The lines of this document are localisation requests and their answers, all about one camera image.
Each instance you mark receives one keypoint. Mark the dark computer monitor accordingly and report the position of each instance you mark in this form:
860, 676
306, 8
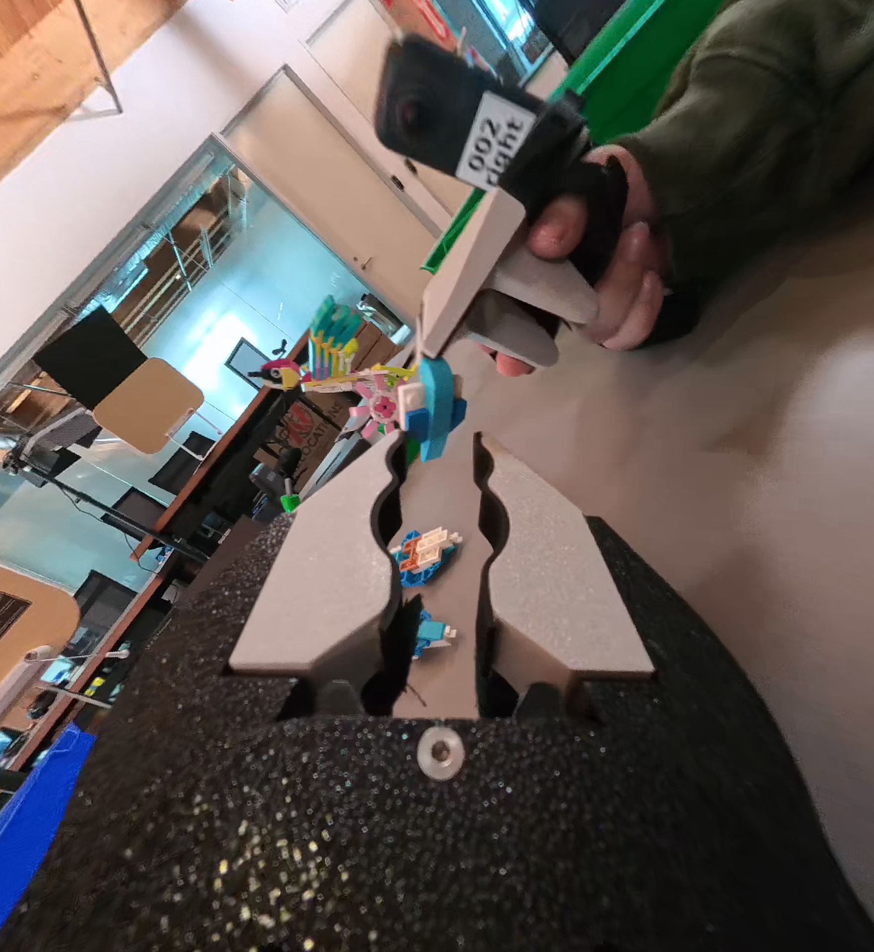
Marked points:
245, 358

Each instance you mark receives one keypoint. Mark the blue plastic bin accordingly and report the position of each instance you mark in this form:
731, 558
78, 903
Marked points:
13, 840

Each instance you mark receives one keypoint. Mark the stack of green plastic trays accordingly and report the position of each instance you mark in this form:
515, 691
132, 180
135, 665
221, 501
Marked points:
615, 59

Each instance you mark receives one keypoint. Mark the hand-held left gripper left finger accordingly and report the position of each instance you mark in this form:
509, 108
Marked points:
318, 587

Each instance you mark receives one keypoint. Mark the wooden desk with black legs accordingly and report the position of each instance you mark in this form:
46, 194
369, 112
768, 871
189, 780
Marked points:
206, 476

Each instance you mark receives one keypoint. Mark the lego bird and flower model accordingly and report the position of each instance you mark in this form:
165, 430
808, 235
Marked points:
332, 357

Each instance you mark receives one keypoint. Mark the printed cardboard box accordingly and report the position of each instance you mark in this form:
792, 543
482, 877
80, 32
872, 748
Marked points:
318, 431

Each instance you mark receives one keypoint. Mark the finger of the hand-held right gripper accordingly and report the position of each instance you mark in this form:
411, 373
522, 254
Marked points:
474, 253
548, 290

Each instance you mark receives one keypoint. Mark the white door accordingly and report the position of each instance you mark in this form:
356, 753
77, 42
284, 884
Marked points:
318, 171

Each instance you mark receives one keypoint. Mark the blue white lego wing piece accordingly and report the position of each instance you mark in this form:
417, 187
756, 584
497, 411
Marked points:
431, 634
437, 409

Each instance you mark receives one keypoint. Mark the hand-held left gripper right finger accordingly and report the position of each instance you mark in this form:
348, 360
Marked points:
556, 595

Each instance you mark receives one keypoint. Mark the person's right hand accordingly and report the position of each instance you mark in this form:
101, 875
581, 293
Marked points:
637, 282

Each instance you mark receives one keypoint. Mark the blue orange lego wing piece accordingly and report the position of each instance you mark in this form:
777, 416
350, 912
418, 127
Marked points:
425, 558

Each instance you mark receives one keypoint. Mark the black camera tripod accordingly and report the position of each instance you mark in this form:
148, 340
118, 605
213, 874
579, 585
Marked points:
72, 476

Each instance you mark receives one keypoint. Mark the glass office partition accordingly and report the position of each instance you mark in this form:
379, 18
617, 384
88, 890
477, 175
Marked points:
206, 297

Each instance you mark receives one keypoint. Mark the black and tan panel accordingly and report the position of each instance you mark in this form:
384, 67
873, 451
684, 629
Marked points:
132, 394

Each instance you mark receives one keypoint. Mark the person's right forearm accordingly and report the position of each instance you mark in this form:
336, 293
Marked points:
764, 111

